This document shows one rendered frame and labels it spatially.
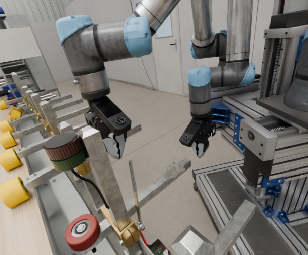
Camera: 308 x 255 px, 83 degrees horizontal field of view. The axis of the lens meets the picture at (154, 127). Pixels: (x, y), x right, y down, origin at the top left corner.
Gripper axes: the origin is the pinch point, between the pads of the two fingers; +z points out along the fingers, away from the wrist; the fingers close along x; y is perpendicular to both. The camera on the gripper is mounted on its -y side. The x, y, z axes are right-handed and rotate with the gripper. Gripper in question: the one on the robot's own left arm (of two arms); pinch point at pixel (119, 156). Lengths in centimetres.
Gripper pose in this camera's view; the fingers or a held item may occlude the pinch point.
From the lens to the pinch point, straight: 52.8
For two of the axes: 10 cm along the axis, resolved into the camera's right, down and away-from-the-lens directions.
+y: -6.4, -2.8, 7.2
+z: 1.5, 8.7, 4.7
